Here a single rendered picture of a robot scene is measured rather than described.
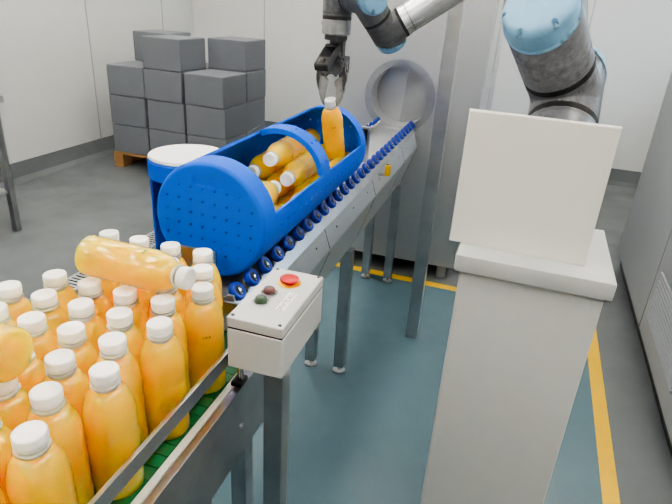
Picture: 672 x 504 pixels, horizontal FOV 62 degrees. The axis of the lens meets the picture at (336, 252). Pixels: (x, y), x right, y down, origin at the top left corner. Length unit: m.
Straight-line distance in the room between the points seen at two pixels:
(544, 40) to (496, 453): 0.95
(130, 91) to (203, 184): 4.18
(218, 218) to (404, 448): 1.34
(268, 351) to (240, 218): 0.44
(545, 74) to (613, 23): 4.99
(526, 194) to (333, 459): 1.36
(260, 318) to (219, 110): 4.11
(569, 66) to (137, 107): 4.55
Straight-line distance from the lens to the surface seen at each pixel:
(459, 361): 1.35
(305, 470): 2.19
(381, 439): 2.33
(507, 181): 1.22
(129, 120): 5.52
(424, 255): 2.71
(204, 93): 5.00
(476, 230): 1.26
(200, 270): 1.06
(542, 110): 1.30
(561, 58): 1.24
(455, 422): 1.46
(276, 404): 1.10
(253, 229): 1.27
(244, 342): 0.94
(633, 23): 6.26
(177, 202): 1.35
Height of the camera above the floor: 1.58
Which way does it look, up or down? 25 degrees down
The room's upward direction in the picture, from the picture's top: 4 degrees clockwise
